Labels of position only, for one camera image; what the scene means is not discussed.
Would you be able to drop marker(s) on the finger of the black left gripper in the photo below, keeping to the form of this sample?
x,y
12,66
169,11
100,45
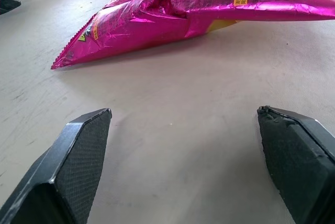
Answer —
x,y
6,3

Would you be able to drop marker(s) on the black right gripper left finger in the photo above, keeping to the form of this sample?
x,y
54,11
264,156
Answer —
x,y
65,166

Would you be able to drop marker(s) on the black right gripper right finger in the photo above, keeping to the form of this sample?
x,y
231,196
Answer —
x,y
298,166

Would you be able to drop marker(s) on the magenta foil snack bag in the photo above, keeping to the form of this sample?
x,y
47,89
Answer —
x,y
183,14

